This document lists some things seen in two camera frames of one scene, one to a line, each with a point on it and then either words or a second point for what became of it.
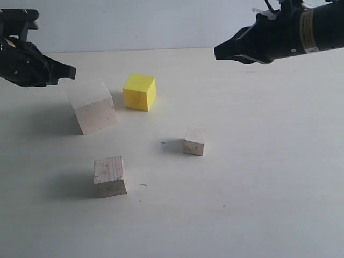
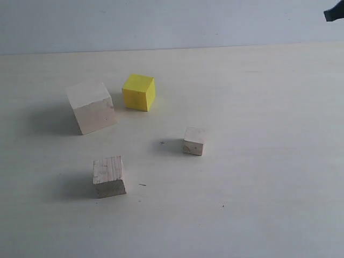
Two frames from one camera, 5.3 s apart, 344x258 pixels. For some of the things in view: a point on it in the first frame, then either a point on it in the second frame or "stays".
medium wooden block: [109, 177] stays
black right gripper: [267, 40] -> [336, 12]
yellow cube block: [140, 92] stays
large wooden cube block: [93, 106] stays
